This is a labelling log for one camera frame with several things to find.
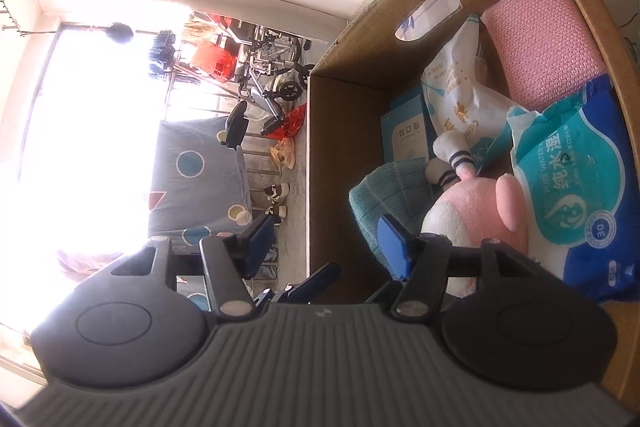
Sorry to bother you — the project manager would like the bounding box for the teal checked towel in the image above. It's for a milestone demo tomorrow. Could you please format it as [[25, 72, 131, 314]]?
[[348, 158, 441, 270]]

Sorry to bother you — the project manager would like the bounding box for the red hanging bag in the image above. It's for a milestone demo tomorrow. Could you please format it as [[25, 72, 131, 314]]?
[[190, 42, 236, 80]]

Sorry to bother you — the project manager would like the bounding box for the blue wet wipes pack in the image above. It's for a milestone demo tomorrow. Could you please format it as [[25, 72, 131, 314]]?
[[507, 74, 633, 303]]

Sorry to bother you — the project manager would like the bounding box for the wheelchair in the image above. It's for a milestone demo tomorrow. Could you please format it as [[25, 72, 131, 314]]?
[[235, 24, 316, 102]]

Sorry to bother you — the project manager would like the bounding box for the cardboard box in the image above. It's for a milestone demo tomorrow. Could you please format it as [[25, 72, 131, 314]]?
[[306, 0, 640, 408]]

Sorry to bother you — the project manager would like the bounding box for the grey quilt with circles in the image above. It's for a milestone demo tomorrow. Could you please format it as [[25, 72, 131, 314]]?
[[147, 117, 253, 248]]

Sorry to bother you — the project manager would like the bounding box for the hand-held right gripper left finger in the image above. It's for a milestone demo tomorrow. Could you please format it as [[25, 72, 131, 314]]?
[[107, 213, 281, 320]]

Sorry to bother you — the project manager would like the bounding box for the pink plush toy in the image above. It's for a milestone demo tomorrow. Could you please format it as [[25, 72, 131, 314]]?
[[420, 132, 532, 300]]

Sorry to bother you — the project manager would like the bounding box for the crumpled red plastic bag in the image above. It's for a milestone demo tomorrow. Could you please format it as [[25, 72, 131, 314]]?
[[272, 104, 308, 142]]

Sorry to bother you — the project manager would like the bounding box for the light blue bandage box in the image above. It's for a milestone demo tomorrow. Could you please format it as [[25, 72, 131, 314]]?
[[380, 88, 437, 166]]

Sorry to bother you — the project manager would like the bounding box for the blue hanging garment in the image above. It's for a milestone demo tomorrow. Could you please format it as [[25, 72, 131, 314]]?
[[147, 32, 178, 80]]

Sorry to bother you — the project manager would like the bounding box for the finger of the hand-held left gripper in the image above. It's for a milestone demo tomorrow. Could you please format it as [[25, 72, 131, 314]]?
[[272, 262, 346, 306]]

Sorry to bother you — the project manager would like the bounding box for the black padded seat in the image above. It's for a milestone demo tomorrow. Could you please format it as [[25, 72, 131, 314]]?
[[225, 101, 250, 148]]

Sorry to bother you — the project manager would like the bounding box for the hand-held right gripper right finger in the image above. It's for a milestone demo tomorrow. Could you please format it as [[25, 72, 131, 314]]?
[[377, 213, 544, 321]]

